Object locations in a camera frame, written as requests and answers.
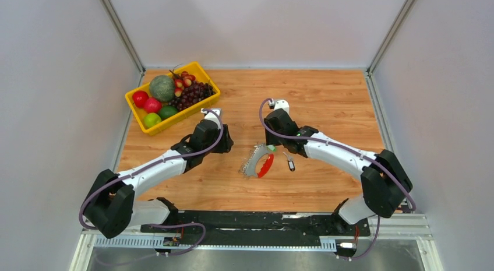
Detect metal key holder red handle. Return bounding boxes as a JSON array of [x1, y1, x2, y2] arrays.
[[239, 143, 274, 178]]

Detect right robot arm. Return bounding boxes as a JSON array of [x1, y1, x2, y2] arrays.
[[263, 108, 413, 235]]

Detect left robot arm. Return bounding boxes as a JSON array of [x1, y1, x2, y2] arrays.
[[79, 119, 234, 238]]

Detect key with green tag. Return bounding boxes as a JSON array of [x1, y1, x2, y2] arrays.
[[266, 145, 276, 152]]

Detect dark purple grape bunch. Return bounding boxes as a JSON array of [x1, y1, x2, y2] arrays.
[[168, 83, 216, 111]]

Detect dark green lime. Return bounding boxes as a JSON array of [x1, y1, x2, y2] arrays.
[[157, 105, 179, 121]]

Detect red cherries bunch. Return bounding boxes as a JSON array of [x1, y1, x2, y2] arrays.
[[170, 70, 196, 97]]

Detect light green apple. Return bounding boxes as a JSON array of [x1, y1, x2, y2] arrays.
[[143, 112, 162, 129]]

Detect pink red apple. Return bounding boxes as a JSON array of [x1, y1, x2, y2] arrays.
[[143, 97, 163, 114]]

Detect green melon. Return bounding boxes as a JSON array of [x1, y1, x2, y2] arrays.
[[149, 75, 175, 102]]

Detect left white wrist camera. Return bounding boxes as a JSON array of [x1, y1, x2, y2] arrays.
[[200, 108, 223, 129]]

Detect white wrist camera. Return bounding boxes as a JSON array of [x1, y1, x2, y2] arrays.
[[200, 108, 223, 129], [268, 98, 290, 114]]

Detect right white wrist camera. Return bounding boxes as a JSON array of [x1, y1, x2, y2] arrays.
[[268, 98, 290, 114]]

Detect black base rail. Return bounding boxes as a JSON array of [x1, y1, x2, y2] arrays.
[[94, 210, 371, 252]]

